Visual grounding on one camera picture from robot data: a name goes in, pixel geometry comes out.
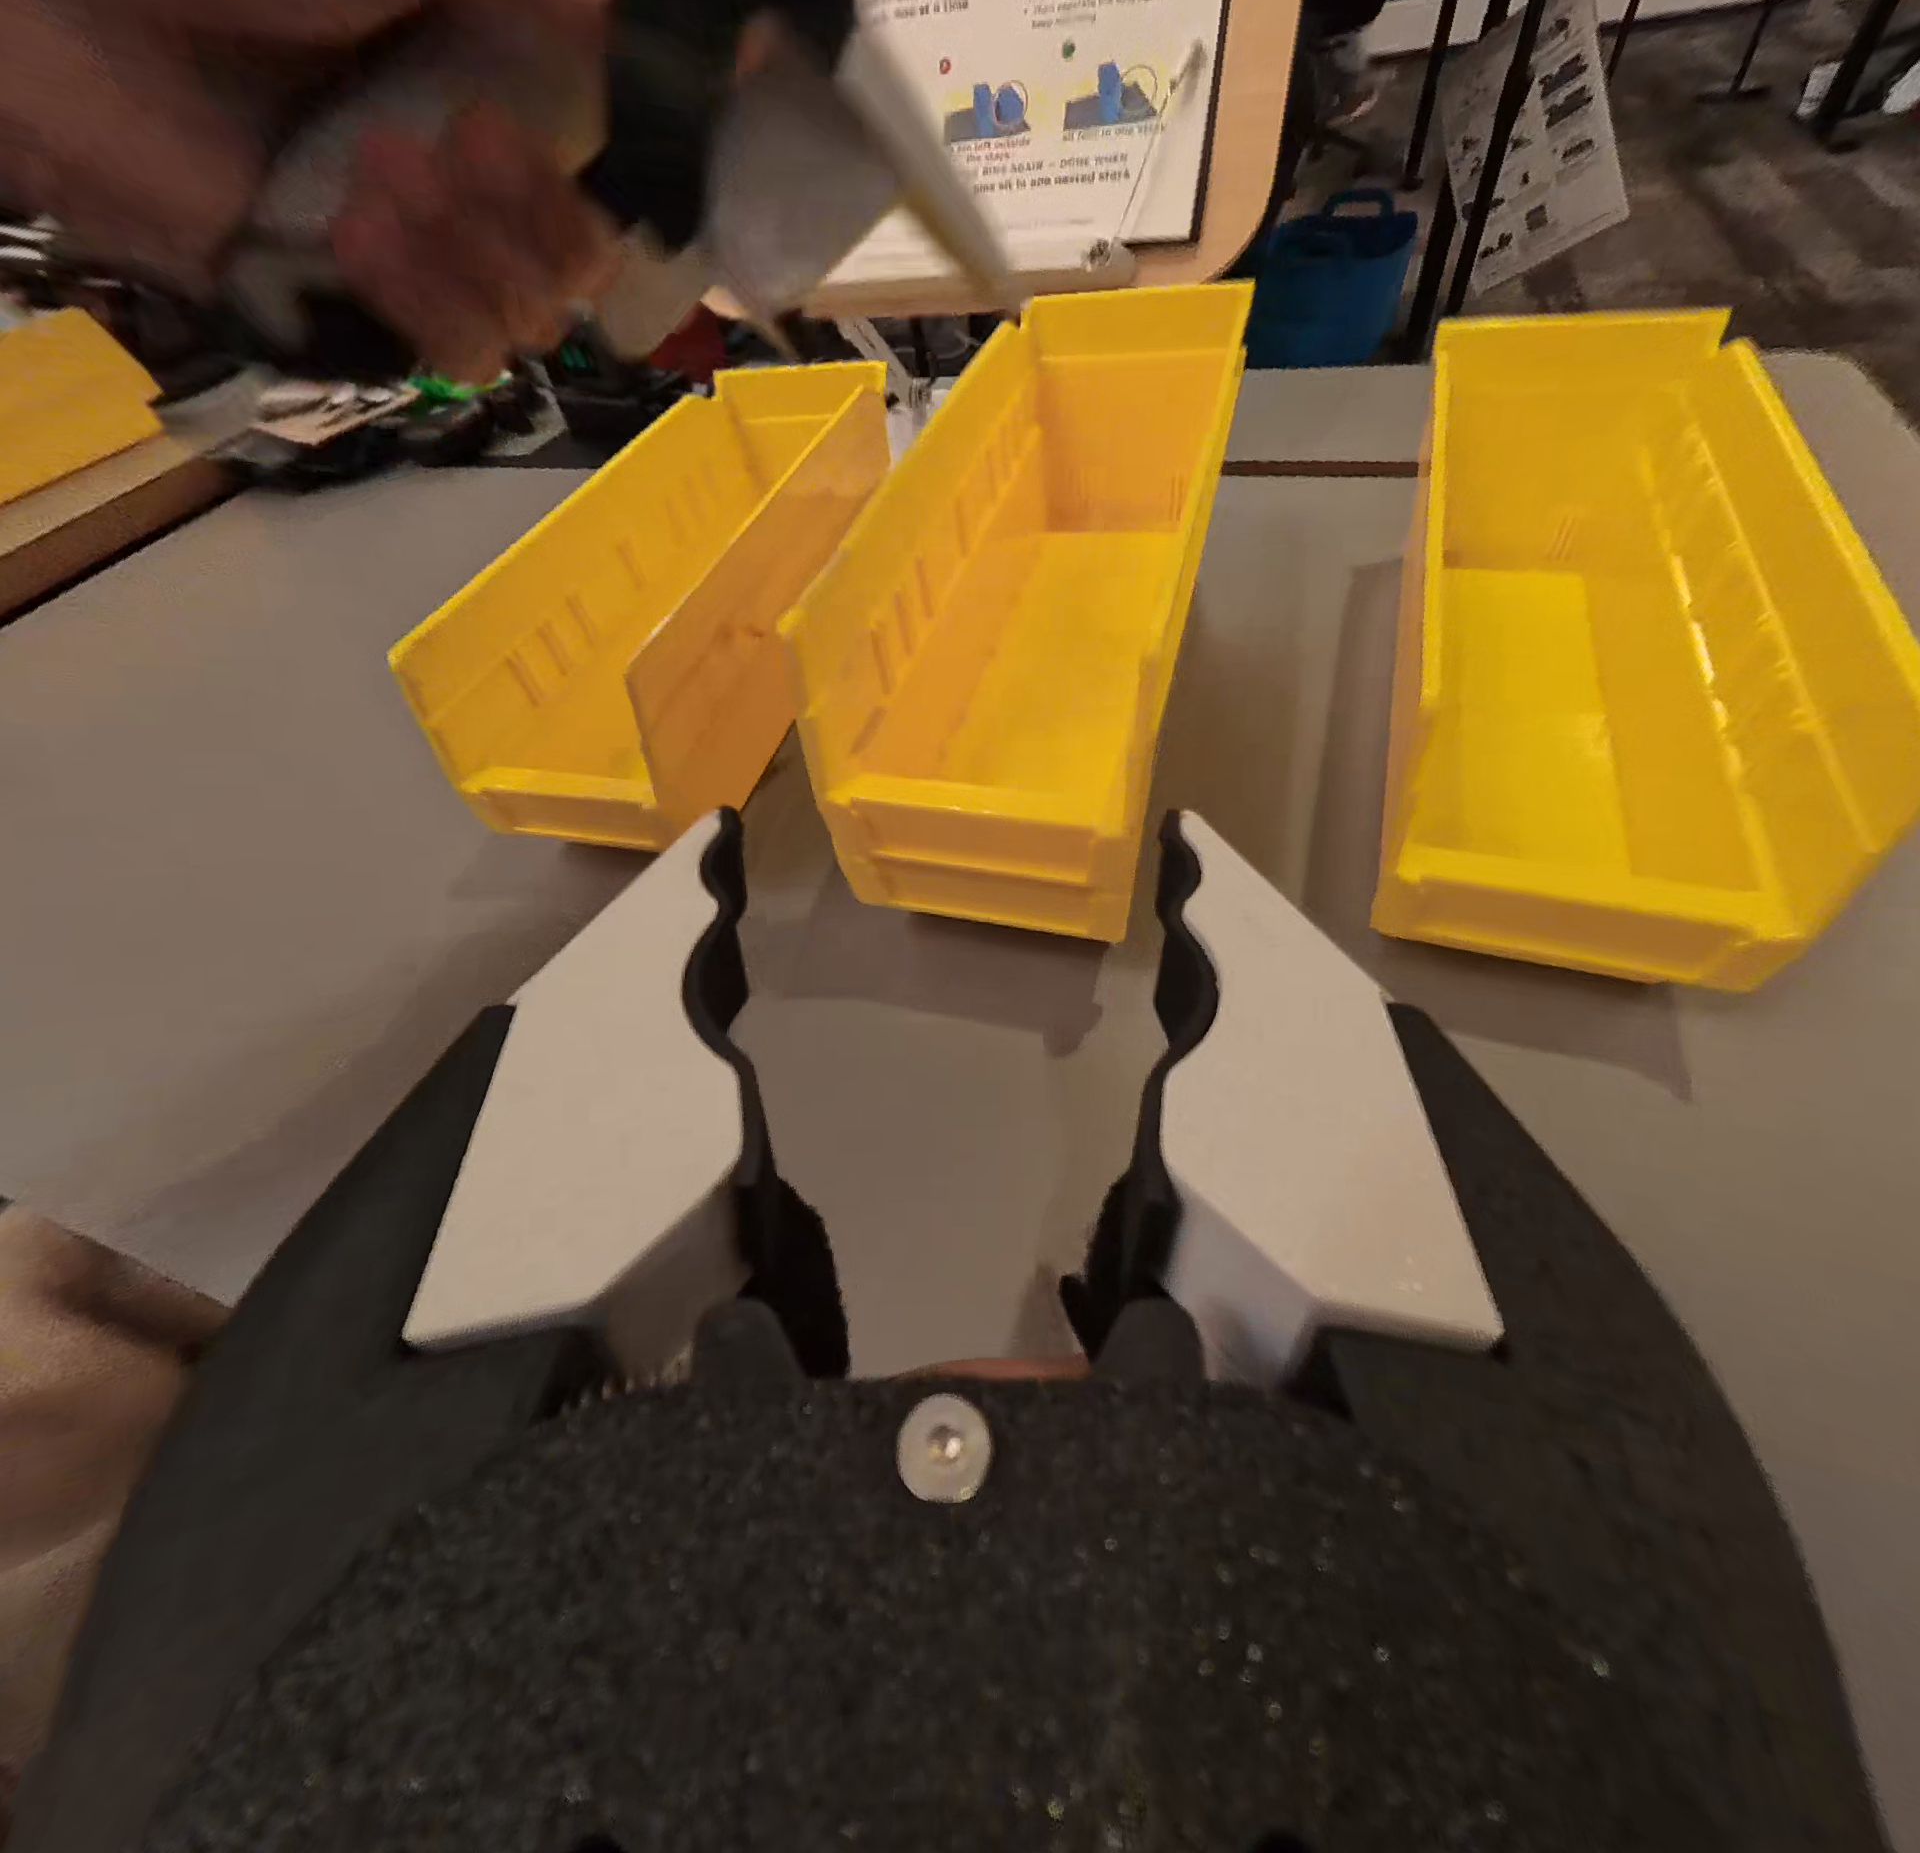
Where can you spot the bright green object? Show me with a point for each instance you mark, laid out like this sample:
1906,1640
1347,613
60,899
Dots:
442,387

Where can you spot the printed instruction sheet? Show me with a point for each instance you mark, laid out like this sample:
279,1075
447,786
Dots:
1111,10

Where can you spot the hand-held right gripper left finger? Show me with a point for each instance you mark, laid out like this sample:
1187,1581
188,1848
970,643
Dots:
599,1135

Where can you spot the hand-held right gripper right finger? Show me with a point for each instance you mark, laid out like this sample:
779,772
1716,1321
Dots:
1319,1135

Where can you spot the person's brown sweater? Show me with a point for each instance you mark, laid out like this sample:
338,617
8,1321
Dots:
1019,1371

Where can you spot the black table leg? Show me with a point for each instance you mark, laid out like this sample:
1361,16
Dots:
1441,293

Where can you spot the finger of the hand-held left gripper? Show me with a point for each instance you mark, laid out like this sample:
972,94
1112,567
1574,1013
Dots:
929,129
801,189

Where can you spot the person's left hand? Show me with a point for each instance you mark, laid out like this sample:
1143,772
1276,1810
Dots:
179,67

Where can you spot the blue bucket on floor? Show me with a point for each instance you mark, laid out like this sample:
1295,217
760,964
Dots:
1334,293

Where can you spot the person's beige trousers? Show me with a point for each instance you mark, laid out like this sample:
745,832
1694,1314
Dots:
76,1434

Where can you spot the leaning picture poster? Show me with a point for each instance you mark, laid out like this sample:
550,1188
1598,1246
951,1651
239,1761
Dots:
1546,159

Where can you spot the black charging device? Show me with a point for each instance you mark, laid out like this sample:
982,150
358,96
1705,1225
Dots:
615,407

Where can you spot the wooden instruction board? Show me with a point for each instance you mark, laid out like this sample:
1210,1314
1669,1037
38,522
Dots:
1268,82

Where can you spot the grey desk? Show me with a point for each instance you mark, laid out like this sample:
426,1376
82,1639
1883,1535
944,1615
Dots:
299,909

